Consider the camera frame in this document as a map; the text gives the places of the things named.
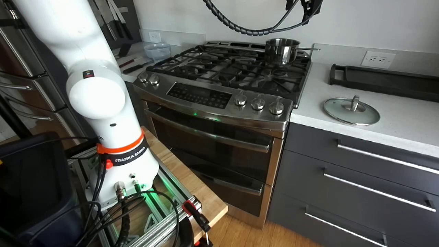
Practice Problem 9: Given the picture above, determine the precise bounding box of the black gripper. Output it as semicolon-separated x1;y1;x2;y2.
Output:
298;0;325;24

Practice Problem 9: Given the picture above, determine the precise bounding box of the silver pot with long handle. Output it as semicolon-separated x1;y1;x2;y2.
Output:
264;36;320;65

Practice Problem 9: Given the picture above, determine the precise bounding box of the glass pot lid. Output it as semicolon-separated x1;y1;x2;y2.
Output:
321;94;383;127

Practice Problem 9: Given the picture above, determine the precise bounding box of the stainless steel gas stove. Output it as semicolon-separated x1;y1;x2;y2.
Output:
132;39;313;229

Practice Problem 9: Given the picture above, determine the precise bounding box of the black griddle tray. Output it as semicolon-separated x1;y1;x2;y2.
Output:
327;63;439;104

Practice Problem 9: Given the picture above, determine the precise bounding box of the dark grey drawer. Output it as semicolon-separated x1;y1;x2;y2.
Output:
273;149;439;247
266;193;390;247
283;122;439;198

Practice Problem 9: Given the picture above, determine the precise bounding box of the wooden mounting board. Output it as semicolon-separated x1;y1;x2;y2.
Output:
143;127;229;244

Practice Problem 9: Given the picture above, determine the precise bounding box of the red and black clamp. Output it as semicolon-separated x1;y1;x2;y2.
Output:
181;196;216;247

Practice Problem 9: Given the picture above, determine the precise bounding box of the black storage bin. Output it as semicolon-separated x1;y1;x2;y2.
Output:
0;131;89;247

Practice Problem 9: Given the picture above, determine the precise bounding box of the white double wall outlet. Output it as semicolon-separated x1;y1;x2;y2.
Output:
360;49;398;69

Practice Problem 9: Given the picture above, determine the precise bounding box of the white single wall outlet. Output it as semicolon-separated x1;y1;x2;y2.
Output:
147;30;164;45

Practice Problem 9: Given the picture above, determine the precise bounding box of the silver drawer handle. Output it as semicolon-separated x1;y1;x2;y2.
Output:
303;209;390;247
335;142;439;176
321;171;439;215

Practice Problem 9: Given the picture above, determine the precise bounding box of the black handled knife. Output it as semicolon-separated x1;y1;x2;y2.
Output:
121;60;155;75
118;56;140;71

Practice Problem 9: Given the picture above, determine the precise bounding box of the aluminium base frame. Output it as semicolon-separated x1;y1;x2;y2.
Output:
68;145;196;247

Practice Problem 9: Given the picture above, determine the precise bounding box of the black base cable bundle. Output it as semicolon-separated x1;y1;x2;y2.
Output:
84;154;184;247

